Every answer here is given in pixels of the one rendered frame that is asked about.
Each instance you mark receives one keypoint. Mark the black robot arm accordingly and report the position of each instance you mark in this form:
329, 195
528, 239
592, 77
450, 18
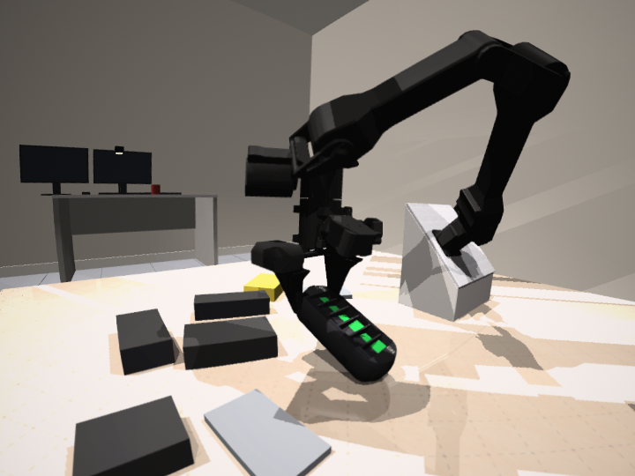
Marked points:
528, 83

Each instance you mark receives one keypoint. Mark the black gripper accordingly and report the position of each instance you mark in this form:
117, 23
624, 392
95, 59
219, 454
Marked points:
286, 259

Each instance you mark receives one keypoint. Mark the yellow rectangular block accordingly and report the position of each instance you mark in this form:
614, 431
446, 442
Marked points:
267, 282

